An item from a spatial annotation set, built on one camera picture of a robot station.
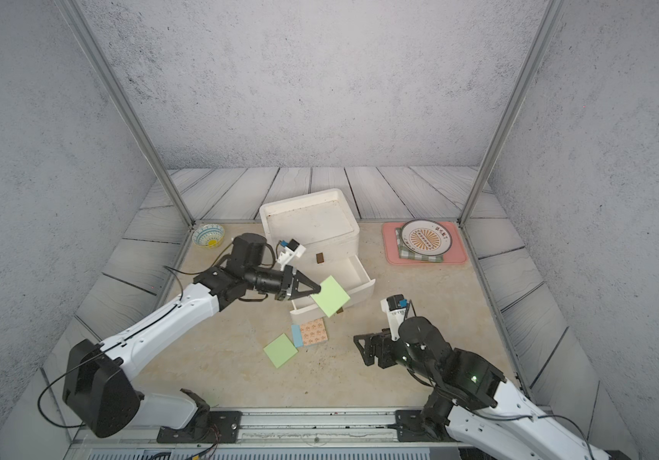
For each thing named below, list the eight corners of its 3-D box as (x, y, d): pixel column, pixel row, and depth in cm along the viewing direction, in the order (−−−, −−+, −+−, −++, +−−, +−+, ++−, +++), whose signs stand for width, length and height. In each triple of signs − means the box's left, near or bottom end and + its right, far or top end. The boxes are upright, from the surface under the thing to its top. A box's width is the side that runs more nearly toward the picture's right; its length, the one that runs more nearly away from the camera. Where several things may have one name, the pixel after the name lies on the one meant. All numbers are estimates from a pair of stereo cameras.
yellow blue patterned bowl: (192, 249, 114) (188, 242, 111) (200, 230, 121) (196, 223, 118) (220, 249, 114) (216, 242, 111) (226, 230, 121) (223, 223, 118)
